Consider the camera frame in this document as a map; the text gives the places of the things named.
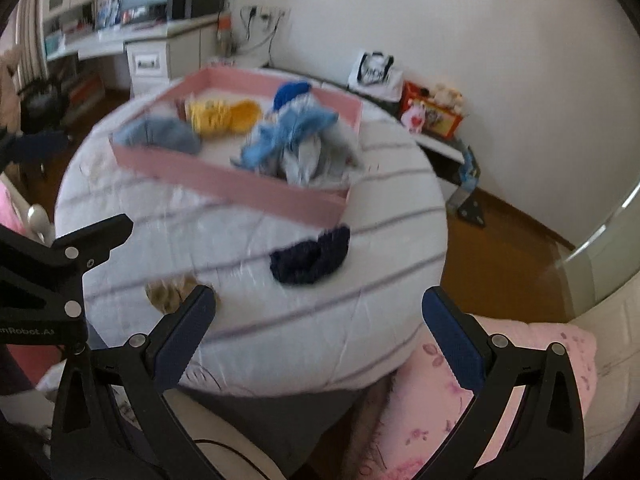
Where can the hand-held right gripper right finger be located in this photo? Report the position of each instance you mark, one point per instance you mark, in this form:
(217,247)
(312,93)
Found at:
(452,340)

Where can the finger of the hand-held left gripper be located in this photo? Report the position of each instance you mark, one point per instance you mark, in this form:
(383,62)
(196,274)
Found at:
(40,145)
(95,240)

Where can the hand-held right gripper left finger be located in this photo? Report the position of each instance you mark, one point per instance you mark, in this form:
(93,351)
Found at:
(187,330)

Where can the light blue fleece hat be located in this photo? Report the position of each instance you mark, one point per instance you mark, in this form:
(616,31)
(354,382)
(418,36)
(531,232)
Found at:
(155,135)

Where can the pink shallow cardboard box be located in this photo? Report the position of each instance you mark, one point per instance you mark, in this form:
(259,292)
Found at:
(225,185)

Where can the navy knitted sock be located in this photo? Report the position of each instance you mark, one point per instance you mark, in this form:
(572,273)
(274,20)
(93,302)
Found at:
(310,255)

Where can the yellow crochet hat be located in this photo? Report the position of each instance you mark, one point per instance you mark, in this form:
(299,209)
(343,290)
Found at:
(225,115)

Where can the light blue baby clothes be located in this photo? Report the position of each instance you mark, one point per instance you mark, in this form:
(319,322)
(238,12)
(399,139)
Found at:
(295,145)

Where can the blue knitted sock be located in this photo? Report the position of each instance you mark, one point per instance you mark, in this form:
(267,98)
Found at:
(292,92)

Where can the black office chair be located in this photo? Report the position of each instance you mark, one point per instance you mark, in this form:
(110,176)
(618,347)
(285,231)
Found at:
(42,100)

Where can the white bedpost knob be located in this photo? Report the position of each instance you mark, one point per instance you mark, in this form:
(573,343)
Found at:
(36,217)

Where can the pink bed sheet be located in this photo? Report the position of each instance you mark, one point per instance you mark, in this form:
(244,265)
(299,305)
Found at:
(7,205)

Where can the pink floral bedding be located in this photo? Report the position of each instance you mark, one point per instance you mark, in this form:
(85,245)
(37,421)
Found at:
(440,425)

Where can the person's grey trousers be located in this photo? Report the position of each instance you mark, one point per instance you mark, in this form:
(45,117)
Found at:
(280,415)

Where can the white desk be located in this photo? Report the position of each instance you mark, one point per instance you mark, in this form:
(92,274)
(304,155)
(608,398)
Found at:
(150,45)

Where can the blue and white packets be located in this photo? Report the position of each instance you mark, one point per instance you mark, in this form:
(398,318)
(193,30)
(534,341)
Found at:
(107,10)

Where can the blue bag by bench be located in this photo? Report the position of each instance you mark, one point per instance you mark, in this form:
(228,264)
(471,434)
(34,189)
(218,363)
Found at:
(469,170)

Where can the bottle with orange cap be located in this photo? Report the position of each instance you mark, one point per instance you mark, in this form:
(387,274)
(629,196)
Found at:
(224,30)

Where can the orange storage box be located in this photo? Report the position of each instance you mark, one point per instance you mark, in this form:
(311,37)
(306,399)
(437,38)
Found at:
(440,120)

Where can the pink plush toy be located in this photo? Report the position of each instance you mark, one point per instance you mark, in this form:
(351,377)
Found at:
(415,115)

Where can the cream plush toy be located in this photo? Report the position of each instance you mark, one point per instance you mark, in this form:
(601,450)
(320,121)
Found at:
(447,95)

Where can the white tote bag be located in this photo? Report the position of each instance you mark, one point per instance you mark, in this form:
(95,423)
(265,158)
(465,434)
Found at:
(377,75)

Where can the white wall power strip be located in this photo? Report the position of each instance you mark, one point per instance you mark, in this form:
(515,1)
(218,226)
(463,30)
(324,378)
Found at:
(265,12)

